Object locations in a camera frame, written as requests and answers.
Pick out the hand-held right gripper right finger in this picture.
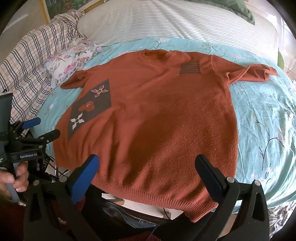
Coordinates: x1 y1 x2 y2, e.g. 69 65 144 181
192 154 270 241

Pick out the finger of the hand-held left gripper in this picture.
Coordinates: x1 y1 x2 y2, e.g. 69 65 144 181
35 129 61 146
14 117 41 134

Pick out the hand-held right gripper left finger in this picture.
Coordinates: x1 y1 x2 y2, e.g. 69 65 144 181
23 154 109 241

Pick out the orange knit sweater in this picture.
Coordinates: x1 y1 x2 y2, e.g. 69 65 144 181
54 49 278 223

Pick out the person's left hand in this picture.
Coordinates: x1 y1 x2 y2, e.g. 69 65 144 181
0 161 29 198

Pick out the dark shiny plastic bag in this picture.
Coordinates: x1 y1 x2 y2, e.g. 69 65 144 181
101 199 163 230

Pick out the plaid checked blanket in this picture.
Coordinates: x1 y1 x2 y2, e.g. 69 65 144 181
0 10 86 126

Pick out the pink floral cloth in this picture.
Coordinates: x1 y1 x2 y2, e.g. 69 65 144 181
44 38 102 88

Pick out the grey floral cloth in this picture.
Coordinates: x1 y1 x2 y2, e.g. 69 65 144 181
266 200 296 233

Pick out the light blue floral bedsheet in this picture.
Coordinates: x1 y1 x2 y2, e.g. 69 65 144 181
37 38 296 218

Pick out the gold framed painting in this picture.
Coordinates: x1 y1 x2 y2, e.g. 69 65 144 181
38 0 107 25

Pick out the white striped pillow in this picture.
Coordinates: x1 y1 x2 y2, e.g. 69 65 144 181
76 0 278 63

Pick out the green pillow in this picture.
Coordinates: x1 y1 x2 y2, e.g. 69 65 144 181
190 0 256 25

